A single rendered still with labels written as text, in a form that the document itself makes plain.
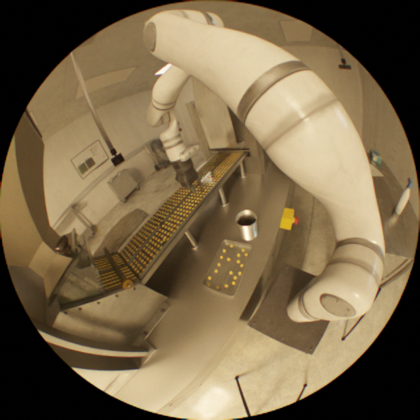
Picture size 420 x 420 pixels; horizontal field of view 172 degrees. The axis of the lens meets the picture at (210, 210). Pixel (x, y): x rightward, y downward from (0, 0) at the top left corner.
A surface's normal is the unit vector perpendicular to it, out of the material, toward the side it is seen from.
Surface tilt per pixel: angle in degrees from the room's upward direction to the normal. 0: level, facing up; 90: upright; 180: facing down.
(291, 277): 0
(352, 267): 25
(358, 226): 102
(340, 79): 90
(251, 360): 0
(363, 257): 14
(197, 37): 79
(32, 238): 114
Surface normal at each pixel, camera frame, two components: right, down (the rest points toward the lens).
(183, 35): -0.64, 0.55
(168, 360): -0.29, -0.71
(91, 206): 0.80, 0.18
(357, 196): -0.23, 0.76
